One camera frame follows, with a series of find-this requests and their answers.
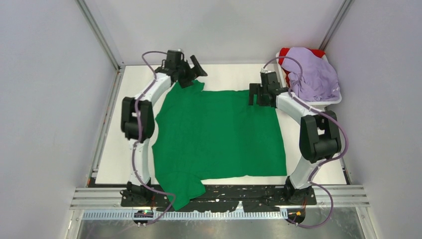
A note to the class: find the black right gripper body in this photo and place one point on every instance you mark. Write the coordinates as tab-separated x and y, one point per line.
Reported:
262	99

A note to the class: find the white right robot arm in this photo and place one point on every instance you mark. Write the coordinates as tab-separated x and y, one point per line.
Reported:
319	136

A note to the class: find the aluminium frame rail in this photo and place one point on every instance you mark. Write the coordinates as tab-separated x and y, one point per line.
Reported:
96	21

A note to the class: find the red t-shirt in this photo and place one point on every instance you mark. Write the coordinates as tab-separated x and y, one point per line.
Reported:
284	52

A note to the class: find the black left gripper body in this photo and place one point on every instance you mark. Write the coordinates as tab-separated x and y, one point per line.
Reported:
185	71

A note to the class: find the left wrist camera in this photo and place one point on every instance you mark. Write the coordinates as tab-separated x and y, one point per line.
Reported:
174	58

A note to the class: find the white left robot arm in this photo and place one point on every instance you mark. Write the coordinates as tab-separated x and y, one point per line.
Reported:
138	121

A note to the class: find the white plastic laundry basket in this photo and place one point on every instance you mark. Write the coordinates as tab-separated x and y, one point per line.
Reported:
329	100

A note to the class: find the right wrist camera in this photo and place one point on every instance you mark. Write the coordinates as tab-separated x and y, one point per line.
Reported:
269	80

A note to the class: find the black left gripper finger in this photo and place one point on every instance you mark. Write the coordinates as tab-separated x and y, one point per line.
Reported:
186	82
197	68

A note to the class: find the lavender t-shirt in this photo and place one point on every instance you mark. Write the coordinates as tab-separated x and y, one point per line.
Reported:
313	76

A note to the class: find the green t-shirt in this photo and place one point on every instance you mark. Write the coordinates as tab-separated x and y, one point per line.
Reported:
213	135

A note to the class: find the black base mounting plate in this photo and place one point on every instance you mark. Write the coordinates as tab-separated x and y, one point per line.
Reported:
221	198

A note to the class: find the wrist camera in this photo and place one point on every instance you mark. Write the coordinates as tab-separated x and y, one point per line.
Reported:
174	58
269	80

